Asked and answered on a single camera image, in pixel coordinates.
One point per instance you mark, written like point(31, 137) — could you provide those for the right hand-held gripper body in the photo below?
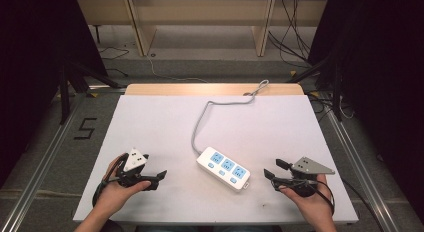
point(308, 166)

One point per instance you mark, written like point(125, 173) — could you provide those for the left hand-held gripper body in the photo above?
point(133, 160)

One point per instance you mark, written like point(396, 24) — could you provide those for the person's left hand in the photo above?
point(115, 195)

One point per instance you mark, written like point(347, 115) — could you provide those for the person's right hand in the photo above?
point(315, 205)

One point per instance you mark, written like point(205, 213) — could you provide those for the white power strip blue sockets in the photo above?
point(222, 168)

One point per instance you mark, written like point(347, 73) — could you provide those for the white table mat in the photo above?
point(186, 132)

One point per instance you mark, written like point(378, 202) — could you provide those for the black metal stand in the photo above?
point(66, 92)
point(336, 92)

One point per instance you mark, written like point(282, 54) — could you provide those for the wooden table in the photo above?
point(200, 89)

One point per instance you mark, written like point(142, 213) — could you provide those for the aluminium floor rail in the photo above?
point(360, 158)
point(43, 158)

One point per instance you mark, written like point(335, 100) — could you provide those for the light wooden desk frame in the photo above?
point(200, 15)

